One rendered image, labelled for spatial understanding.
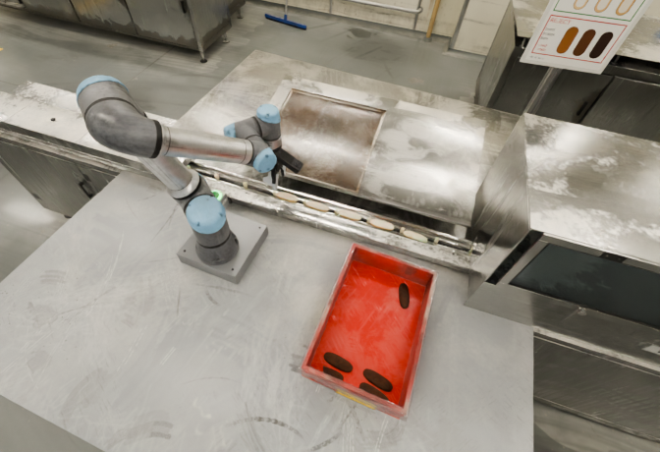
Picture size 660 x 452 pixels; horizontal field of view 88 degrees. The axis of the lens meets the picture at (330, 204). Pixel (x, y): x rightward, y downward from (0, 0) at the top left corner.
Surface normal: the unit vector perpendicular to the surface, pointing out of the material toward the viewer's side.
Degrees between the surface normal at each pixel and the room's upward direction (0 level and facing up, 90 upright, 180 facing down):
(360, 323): 0
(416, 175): 10
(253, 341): 0
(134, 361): 0
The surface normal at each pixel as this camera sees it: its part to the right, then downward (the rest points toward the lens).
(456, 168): 0.00, -0.49
